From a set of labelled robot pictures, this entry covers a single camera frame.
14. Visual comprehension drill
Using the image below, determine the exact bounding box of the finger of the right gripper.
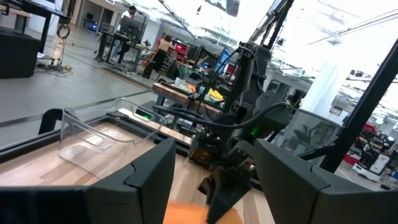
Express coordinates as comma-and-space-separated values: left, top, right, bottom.
198, 177, 215, 205
207, 182, 251, 224

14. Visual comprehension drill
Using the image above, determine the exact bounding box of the black cabinet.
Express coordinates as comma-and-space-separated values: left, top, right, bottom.
0, 27, 40, 78

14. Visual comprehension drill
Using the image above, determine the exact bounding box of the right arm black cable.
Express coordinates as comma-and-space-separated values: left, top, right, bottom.
152, 102, 292, 130

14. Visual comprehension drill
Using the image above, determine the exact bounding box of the plant in white pot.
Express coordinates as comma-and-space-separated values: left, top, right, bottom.
174, 64, 190, 87

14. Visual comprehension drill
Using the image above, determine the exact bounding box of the orange microfiber towel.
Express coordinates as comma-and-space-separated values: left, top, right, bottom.
163, 202, 245, 224

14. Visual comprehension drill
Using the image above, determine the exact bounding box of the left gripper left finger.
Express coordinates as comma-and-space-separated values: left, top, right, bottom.
0, 138, 177, 224

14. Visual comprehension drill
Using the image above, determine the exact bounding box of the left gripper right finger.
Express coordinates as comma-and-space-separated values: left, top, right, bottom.
254, 139, 398, 224

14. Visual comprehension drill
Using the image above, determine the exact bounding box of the person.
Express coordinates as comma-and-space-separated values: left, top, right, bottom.
119, 5, 137, 32
142, 34, 175, 78

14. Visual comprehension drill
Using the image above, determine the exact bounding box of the grey translucent panel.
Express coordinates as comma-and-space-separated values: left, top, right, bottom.
273, 108, 343, 166

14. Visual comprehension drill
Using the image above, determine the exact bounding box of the yellow cloth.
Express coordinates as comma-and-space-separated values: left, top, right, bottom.
207, 88, 224, 102

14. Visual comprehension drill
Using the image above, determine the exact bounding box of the red shelving unit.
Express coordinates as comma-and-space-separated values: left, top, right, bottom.
174, 40, 190, 63

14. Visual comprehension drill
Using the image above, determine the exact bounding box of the black desk with monitor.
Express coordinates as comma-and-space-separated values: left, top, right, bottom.
95, 17, 147, 72

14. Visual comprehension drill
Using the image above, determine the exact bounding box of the monitor with blue screen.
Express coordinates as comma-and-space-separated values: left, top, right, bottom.
214, 48, 233, 75

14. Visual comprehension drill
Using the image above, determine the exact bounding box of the coiled black cable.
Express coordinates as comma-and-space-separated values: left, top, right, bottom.
56, 24, 71, 40

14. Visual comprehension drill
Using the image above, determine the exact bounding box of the clear plastic bin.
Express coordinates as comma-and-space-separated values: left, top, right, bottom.
58, 98, 167, 180

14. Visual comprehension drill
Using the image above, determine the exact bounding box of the small device with green light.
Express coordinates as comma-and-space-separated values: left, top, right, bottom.
133, 107, 155, 122

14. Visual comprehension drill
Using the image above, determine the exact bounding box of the wooden neighbouring table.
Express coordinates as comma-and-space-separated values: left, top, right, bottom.
152, 82, 224, 118

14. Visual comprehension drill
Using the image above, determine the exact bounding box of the white mobile robot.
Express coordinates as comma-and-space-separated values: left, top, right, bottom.
353, 152, 391, 183

